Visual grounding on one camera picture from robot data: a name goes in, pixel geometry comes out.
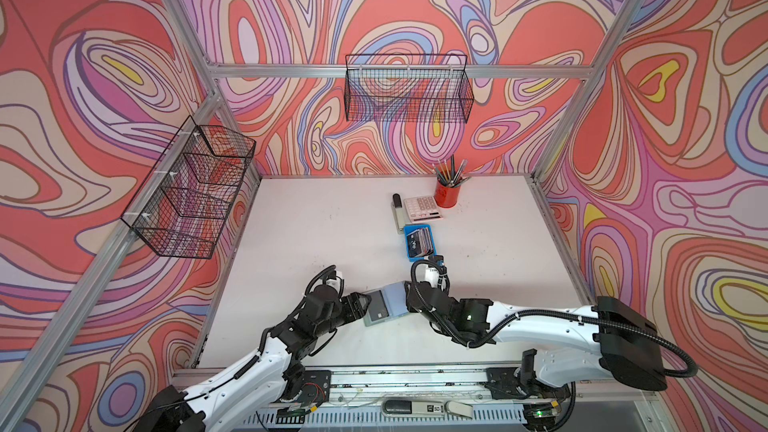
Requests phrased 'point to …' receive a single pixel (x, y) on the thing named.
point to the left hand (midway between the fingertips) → (371, 301)
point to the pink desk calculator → (422, 209)
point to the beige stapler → (398, 212)
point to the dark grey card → (377, 307)
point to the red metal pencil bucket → (446, 196)
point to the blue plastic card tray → (411, 227)
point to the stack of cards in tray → (419, 242)
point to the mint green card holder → (387, 303)
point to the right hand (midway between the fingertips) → (413, 292)
